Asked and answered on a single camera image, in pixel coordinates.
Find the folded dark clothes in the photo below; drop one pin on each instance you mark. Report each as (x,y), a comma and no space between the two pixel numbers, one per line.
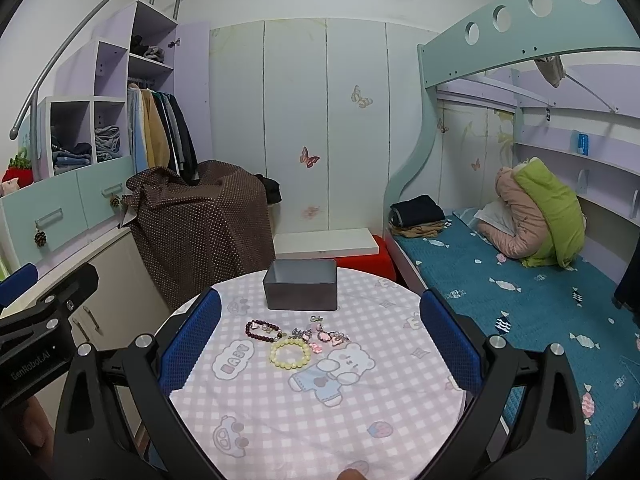
(419,217)

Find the purple stair shelf unit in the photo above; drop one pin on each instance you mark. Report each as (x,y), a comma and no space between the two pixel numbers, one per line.
(78,140)

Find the pink checked tablecloth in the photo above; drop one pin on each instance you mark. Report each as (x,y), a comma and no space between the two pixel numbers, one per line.
(262,406)

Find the hanging clothes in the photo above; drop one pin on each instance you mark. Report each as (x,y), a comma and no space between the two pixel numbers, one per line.
(158,135)

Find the potted plant red pot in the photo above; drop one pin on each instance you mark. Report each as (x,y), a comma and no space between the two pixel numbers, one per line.
(19,169)

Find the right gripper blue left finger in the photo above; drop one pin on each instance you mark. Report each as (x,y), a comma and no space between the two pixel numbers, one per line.
(183,336)

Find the blue box on shelf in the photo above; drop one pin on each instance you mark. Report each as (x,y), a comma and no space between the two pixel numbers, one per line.
(582,146)

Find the brown dotted cloth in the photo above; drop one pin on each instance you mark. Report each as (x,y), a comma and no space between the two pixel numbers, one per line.
(194,235)

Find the teal bunk bed frame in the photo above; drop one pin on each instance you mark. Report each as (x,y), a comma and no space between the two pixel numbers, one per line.
(505,32)

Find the teal bed sheet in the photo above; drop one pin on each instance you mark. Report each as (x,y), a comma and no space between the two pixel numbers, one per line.
(533,307)

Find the pink charm jewelry cluster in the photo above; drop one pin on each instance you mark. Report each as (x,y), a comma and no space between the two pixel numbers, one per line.
(321,341)

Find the left hand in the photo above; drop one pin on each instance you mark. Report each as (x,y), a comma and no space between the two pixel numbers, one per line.
(37,429)

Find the beige cabinet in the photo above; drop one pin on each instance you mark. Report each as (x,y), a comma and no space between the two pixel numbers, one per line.
(126,303)

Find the grey metal box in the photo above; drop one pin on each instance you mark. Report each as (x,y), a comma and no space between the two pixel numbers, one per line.
(301,285)

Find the red stool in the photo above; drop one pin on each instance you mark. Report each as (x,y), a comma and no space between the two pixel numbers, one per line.
(381,264)

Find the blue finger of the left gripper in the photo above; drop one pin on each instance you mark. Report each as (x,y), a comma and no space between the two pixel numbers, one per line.
(17,283)

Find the white board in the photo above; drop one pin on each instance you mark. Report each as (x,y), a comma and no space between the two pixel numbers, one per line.
(325,244)

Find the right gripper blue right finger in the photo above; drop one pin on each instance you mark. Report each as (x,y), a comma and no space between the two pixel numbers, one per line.
(452,342)

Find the pink padded jacket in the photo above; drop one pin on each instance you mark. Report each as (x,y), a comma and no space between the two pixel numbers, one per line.
(529,229)

